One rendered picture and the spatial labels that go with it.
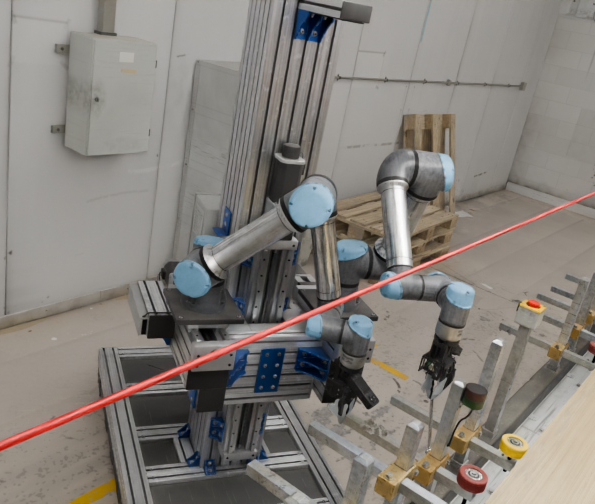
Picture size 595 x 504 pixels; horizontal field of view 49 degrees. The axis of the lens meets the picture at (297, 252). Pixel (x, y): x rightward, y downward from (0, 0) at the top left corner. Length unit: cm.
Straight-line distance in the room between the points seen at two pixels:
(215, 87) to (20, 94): 117
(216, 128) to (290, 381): 218
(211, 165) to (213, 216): 176
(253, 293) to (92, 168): 192
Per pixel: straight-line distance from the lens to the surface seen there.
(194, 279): 191
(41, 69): 366
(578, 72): 966
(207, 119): 421
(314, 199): 176
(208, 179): 424
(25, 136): 369
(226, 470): 278
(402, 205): 193
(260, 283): 224
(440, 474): 198
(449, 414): 193
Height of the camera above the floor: 202
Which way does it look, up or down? 21 degrees down
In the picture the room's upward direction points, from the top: 11 degrees clockwise
